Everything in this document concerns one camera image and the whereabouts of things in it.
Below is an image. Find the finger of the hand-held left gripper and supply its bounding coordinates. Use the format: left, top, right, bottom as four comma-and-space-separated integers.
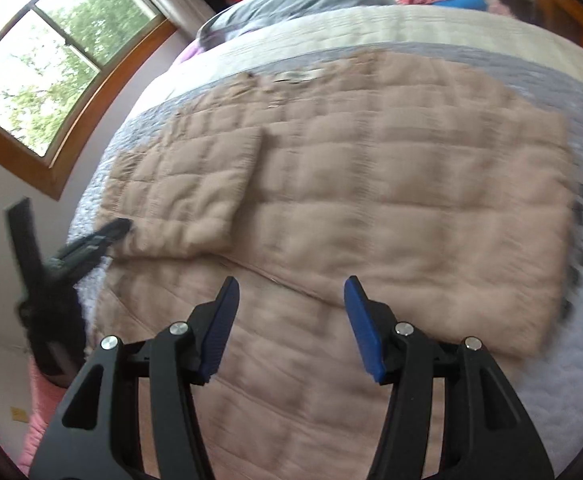
46, 217, 132, 273

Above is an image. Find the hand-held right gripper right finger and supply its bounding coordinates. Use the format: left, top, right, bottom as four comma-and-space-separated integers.
344, 276, 555, 480

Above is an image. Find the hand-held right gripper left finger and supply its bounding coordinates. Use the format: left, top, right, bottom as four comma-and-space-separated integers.
30, 276, 241, 480

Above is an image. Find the beige quilted jacket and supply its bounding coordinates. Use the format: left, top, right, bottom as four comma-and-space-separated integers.
92, 50, 579, 480

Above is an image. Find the person's left forearm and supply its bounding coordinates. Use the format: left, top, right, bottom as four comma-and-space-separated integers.
16, 355, 72, 466

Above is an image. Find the person's left hand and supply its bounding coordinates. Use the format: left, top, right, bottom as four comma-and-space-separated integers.
22, 280, 90, 388

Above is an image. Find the purple bed sheet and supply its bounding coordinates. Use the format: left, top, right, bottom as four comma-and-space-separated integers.
176, 40, 207, 66

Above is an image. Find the wooden framed window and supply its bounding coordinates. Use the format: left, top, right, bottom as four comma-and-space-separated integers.
0, 0, 180, 201

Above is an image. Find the grey floral bed quilt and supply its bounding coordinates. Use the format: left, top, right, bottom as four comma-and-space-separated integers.
66, 5, 583, 480

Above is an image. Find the grey pillow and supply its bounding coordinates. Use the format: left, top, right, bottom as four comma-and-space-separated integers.
196, 0, 397, 46

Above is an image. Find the blue cloth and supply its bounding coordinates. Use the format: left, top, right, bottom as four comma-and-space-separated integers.
431, 0, 489, 12

